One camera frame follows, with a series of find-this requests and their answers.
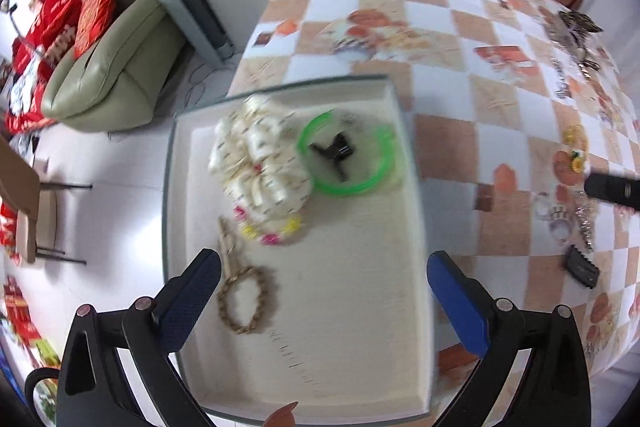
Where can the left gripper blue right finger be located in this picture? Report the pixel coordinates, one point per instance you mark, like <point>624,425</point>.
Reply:
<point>484,329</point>

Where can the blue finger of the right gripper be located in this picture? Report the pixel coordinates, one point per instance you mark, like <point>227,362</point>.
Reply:
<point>616,190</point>

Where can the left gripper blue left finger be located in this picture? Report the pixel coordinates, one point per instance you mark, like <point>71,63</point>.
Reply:
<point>162,328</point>

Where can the silver rhinestone chain brooch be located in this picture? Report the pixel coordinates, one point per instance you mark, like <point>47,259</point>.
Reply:
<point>585,212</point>

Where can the black scalloped snap hairclip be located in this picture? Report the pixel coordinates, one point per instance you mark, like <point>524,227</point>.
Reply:
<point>583,271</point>

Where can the beige wooden hair clip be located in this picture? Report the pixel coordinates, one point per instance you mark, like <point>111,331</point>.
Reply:
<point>229,251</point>

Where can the cream polka dot scrunchie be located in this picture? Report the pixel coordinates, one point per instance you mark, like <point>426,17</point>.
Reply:
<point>256,160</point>

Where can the green translucent bangle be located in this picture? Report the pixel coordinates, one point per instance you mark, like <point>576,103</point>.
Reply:
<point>372,163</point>

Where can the black small claw clip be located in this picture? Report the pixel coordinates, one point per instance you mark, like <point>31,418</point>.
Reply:
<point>338,151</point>

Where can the checkered printed tablecloth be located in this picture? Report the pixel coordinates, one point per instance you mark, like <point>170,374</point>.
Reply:
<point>500,156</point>

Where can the silver glitter hair bow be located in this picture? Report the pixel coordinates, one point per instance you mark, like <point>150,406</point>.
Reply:
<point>558,33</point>

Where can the leopard print bow clip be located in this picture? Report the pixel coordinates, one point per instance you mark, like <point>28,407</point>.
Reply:
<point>579,22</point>

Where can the wooden chair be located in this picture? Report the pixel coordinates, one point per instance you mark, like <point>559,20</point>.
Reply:
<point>22,190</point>

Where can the green leather sofa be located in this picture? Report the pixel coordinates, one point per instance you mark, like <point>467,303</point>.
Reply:
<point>115,85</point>

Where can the red embroidered cushion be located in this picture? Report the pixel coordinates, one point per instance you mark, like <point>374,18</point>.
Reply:
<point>94,19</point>

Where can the clear bead keychain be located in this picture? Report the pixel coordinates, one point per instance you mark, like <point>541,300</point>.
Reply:
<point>562,91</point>

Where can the gold chain hair clip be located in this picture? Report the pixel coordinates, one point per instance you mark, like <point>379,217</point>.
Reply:
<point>586,64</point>

